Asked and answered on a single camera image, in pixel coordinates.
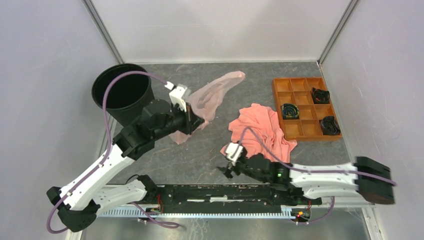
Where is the pink plastic trash bag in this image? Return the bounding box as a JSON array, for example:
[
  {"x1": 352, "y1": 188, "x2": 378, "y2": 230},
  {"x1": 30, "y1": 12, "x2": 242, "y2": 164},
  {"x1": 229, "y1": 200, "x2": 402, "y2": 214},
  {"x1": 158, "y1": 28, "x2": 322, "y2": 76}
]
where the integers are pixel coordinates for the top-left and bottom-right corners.
[{"x1": 185, "y1": 71, "x2": 246, "y2": 131}]

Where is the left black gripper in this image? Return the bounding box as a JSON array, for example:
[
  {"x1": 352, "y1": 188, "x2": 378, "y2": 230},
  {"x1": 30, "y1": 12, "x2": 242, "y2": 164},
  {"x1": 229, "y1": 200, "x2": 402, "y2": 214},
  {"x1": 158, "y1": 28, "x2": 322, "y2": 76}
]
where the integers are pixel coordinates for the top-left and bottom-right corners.
[{"x1": 153, "y1": 100, "x2": 205, "y2": 141}]

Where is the purple cable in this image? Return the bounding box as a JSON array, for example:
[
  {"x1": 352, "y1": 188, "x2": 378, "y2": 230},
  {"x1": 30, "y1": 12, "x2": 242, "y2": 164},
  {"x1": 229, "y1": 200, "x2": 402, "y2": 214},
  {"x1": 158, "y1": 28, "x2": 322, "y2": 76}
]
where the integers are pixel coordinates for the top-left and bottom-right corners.
[
  {"x1": 46, "y1": 71, "x2": 168, "y2": 234},
  {"x1": 238, "y1": 126, "x2": 397, "y2": 225}
]

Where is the aluminium corner post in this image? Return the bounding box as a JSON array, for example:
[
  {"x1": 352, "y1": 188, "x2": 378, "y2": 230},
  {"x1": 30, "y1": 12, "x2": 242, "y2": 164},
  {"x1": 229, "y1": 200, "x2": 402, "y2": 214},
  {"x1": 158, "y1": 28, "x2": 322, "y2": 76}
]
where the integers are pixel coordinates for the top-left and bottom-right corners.
[
  {"x1": 82, "y1": 0, "x2": 125, "y2": 64},
  {"x1": 316, "y1": 0, "x2": 360, "y2": 68}
]

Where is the right aluminium corner post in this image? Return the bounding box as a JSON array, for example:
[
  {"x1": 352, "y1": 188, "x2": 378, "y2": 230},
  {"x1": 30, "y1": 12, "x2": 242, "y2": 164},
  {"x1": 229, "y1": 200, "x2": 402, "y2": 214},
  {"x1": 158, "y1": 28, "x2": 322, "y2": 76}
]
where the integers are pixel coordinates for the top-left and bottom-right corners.
[{"x1": 316, "y1": 0, "x2": 360, "y2": 68}]

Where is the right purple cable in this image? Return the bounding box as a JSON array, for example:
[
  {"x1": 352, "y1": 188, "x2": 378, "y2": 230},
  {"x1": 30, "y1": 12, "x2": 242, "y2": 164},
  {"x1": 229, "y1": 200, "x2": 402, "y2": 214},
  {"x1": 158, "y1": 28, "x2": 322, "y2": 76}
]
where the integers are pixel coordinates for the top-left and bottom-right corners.
[{"x1": 238, "y1": 126, "x2": 397, "y2": 225}]

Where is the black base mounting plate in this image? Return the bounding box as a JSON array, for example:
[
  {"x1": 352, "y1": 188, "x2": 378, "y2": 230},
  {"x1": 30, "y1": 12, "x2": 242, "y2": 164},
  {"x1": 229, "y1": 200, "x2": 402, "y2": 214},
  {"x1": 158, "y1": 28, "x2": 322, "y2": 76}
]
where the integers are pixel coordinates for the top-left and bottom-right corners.
[{"x1": 139, "y1": 184, "x2": 323, "y2": 214}]

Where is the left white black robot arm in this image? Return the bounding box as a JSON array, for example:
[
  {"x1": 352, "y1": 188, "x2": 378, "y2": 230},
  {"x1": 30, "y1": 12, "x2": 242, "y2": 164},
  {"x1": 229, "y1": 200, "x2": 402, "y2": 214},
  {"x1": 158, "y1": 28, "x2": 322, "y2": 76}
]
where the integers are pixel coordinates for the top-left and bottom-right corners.
[{"x1": 46, "y1": 99, "x2": 205, "y2": 233}]

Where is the black plastic trash bin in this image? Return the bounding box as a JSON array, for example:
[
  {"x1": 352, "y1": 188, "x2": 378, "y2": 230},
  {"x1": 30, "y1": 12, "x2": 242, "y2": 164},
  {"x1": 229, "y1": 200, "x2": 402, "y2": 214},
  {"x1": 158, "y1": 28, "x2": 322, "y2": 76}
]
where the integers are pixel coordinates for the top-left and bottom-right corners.
[{"x1": 91, "y1": 63, "x2": 155, "y2": 127}]

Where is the black coiled cable in tray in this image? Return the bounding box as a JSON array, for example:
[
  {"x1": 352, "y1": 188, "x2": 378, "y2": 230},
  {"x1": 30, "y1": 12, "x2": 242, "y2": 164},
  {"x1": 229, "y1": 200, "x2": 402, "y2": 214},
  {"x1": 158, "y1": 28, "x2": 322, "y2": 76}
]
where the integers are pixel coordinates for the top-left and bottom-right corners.
[{"x1": 319, "y1": 115, "x2": 342, "y2": 136}]

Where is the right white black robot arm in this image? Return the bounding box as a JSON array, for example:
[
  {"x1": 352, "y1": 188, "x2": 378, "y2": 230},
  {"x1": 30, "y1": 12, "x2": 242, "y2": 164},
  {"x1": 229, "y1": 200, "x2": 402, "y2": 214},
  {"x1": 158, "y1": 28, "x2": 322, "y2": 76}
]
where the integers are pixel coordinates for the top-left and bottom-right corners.
[{"x1": 219, "y1": 154, "x2": 396, "y2": 205}]

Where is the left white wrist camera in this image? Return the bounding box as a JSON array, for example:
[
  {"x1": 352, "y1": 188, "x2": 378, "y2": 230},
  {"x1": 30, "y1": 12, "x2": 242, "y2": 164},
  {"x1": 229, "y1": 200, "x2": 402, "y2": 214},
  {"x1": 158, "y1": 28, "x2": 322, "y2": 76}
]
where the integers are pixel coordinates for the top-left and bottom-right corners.
[{"x1": 164, "y1": 81, "x2": 191, "y2": 112}]

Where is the black coiled cable top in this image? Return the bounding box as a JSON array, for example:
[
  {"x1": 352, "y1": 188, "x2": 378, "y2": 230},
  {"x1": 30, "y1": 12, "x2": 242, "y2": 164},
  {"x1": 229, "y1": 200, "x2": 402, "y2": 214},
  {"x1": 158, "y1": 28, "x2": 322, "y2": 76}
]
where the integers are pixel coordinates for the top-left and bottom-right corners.
[{"x1": 309, "y1": 87, "x2": 331, "y2": 105}]

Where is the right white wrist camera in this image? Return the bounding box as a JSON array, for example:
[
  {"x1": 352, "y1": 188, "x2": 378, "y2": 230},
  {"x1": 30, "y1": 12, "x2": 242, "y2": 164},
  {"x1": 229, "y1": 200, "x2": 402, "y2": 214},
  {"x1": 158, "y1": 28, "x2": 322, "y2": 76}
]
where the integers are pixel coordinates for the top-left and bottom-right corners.
[{"x1": 224, "y1": 142, "x2": 244, "y2": 166}]

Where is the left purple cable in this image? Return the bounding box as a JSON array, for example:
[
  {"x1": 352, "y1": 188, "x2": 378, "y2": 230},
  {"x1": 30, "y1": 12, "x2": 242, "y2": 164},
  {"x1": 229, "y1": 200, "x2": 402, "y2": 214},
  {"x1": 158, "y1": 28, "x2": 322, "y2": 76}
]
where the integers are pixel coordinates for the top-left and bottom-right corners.
[{"x1": 46, "y1": 71, "x2": 168, "y2": 234}]

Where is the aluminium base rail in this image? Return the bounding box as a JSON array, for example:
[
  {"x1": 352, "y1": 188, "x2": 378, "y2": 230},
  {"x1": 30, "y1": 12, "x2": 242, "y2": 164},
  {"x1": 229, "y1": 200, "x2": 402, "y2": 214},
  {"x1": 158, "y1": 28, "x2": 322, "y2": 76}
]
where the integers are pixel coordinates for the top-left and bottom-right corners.
[{"x1": 84, "y1": 184, "x2": 377, "y2": 220}]

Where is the left aluminium corner post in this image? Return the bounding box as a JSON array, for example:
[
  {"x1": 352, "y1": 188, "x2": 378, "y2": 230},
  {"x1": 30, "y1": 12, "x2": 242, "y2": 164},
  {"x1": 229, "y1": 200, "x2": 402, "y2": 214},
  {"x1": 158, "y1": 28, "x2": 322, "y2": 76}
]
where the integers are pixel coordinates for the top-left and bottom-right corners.
[{"x1": 82, "y1": 0, "x2": 125, "y2": 64}]

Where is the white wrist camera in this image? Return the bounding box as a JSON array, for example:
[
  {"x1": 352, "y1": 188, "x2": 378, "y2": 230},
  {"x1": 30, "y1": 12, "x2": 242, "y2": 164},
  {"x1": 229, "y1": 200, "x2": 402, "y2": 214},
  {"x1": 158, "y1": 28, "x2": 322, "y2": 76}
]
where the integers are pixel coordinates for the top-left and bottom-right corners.
[
  {"x1": 164, "y1": 81, "x2": 191, "y2": 112},
  {"x1": 224, "y1": 142, "x2": 244, "y2": 166}
]

